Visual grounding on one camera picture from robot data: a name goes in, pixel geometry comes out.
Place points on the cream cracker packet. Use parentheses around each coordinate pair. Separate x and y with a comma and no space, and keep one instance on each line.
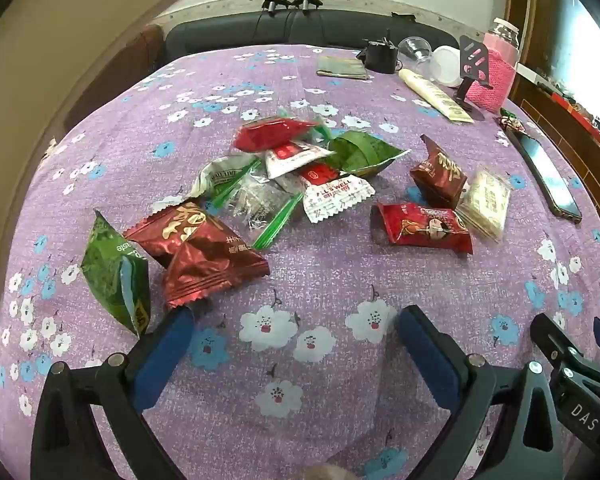
(485,202)

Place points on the black charger device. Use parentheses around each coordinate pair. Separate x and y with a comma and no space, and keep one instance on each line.
(380,57)

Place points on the olive pouch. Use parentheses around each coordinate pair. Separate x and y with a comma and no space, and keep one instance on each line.
(342,67)

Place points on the small colourful wrapper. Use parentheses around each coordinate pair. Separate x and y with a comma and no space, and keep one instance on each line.
(510,121)

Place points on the wooden cabinet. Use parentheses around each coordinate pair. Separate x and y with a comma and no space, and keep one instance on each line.
(575,135)

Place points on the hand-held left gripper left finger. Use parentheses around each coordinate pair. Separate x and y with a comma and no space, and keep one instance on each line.
(165,355)

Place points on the plain dark red packet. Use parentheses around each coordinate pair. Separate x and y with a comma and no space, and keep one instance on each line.
(205,270)

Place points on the bright red packet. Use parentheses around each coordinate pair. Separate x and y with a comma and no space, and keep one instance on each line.
(265,135)

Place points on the black smartphone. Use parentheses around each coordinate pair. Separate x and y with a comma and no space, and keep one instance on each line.
(545,172)

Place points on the cream tube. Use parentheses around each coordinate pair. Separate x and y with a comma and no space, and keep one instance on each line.
(437,95)

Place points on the small dark red packet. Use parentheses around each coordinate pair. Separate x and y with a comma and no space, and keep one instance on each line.
(437,172)

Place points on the brown armchair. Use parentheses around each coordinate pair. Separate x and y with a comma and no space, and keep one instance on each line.
(147,47)

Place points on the purple floral tablecloth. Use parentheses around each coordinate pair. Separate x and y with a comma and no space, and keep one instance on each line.
(330,270)

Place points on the clear plastic cup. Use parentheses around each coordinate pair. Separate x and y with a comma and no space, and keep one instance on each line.
(414,50)

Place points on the white round container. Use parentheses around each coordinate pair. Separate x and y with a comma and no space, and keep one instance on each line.
(445,62)

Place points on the green packet with white edge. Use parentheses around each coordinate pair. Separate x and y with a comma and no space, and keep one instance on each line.
(107,270)

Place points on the large white red packet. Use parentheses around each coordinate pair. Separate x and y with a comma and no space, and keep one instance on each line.
(330,195)

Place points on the green leaf print packet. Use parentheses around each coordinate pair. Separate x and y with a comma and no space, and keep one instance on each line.
(365,152)

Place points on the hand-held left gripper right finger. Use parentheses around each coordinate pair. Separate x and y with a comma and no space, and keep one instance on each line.
(430,355)

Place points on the red cartoon print packet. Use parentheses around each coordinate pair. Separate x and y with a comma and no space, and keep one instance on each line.
(420,227)

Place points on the black phone stand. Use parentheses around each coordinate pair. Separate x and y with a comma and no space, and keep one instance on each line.
(472,60)

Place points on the small white red packet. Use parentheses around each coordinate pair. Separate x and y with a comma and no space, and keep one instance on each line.
(290,155)

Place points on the pink jar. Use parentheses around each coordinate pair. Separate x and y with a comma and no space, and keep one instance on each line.
(500,75)

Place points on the black leather sofa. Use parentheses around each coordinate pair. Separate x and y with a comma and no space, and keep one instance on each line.
(215,35)

